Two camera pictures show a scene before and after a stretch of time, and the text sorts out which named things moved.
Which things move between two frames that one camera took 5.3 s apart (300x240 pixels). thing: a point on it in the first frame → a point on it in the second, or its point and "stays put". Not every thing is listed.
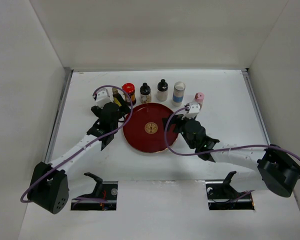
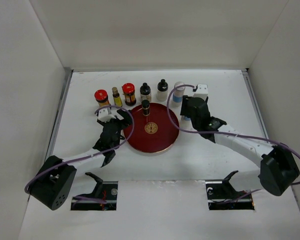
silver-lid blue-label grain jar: [178, 94] stays put
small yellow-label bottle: [117, 98] stays put
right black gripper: [178, 121] → [184, 109]
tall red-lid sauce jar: [129, 88] stays put
